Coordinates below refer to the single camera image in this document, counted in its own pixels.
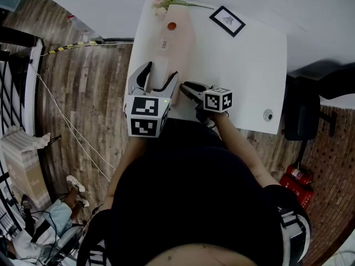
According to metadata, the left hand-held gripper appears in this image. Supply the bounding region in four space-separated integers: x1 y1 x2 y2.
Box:
123 62 180 138

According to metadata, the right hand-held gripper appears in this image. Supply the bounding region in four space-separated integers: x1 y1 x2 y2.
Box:
180 81 233 123

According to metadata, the pink box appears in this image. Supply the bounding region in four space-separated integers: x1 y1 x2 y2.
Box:
151 4 197 106

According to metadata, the person's left forearm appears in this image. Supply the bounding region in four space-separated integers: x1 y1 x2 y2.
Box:
106 135 148 198

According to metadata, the person's right forearm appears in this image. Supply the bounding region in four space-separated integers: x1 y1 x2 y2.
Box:
212 112 280 188

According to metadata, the artificial flower sprig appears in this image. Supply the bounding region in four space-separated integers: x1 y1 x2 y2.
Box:
151 0 216 18

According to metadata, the black office chair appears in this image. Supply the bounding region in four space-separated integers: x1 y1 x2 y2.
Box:
282 61 355 166

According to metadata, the person's black shirt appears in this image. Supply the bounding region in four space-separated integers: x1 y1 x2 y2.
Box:
77 117 313 266

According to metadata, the red fire extinguisher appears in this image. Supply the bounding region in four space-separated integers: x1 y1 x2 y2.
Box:
286 163 313 183

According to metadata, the black metal railing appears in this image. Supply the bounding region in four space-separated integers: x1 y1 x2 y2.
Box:
0 26 47 138

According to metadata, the red fire extinguisher box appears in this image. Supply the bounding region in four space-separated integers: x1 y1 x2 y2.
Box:
279 175 316 210

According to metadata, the cardboard box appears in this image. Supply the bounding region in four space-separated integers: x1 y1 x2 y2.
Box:
0 126 52 209

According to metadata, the grey swivel chair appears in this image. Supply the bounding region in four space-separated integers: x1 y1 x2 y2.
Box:
55 223 85 259

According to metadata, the black picture frame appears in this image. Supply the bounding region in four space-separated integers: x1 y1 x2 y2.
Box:
209 6 246 38

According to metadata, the yellow black striped cable cover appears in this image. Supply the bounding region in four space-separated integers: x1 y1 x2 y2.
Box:
48 40 103 55

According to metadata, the white cable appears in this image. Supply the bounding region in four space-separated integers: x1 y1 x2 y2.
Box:
29 42 134 182

